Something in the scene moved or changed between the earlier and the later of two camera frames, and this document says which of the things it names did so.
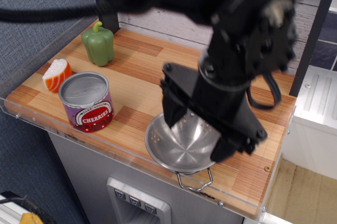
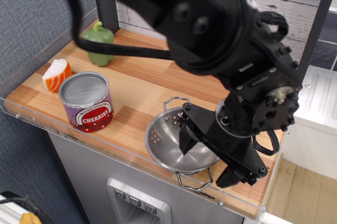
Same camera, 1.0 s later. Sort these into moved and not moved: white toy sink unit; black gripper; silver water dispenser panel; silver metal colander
Moved: black gripper
Not moved: silver water dispenser panel; white toy sink unit; silver metal colander
